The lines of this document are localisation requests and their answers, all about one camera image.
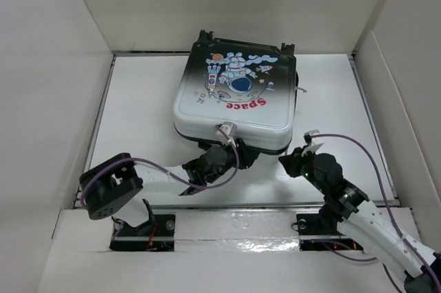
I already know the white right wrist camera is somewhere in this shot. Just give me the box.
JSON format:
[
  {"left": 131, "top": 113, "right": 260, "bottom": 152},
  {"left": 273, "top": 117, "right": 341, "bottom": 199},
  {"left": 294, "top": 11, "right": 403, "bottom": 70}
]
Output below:
[{"left": 301, "top": 130, "right": 325, "bottom": 156}]

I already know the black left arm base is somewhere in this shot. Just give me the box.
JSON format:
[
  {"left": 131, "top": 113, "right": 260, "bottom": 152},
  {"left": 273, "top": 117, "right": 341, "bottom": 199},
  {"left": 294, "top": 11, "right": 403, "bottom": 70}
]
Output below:
[{"left": 110, "top": 214, "right": 176, "bottom": 252}]

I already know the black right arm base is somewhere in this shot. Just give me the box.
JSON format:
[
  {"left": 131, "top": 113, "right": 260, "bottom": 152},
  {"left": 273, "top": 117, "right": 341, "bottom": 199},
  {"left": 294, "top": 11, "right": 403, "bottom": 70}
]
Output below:
[{"left": 291, "top": 213, "right": 363, "bottom": 252}]

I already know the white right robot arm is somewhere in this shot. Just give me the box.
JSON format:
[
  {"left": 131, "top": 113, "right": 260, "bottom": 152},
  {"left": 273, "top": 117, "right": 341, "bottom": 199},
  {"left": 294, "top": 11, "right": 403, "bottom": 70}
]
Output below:
[{"left": 279, "top": 146, "right": 440, "bottom": 292}]

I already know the aluminium mounting rail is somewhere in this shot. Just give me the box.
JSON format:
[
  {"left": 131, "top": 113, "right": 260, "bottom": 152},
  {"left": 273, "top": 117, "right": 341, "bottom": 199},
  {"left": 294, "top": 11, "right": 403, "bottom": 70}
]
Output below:
[{"left": 111, "top": 230, "right": 340, "bottom": 244}]

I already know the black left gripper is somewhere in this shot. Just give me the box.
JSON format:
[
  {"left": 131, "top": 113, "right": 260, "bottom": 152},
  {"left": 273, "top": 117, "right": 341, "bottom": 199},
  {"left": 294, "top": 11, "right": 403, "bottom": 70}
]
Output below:
[{"left": 205, "top": 137, "right": 257, "bottom": 183}]

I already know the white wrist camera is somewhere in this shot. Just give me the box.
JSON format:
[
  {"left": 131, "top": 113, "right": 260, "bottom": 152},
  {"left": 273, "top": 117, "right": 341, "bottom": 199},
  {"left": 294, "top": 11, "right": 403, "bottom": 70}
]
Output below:
[
  {"left": 301, "top": 130, "right": 325, "bottom": 156},
  {"left": 216, "top": 121, "right": 237, "bottom": 145}
]

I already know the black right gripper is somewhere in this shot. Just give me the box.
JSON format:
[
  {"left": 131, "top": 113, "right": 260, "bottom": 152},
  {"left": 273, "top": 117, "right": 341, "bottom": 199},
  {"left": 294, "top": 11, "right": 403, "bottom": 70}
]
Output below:
[{"left": 276, "top": 145, "right": 328, "bottom": 195}]

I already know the black white space suitcase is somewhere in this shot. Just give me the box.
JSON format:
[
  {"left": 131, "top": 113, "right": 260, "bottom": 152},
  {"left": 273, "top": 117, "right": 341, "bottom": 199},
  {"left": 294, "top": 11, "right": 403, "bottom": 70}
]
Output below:
[{"left": 173, "top": 30, "right": 298, "bottom": 155}]

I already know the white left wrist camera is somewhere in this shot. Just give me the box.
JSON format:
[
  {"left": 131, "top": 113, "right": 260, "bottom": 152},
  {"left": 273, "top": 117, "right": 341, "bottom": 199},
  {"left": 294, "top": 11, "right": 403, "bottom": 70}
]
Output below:
[{"left": 216, "top": 121, "right": 237, "bottom": 145}]

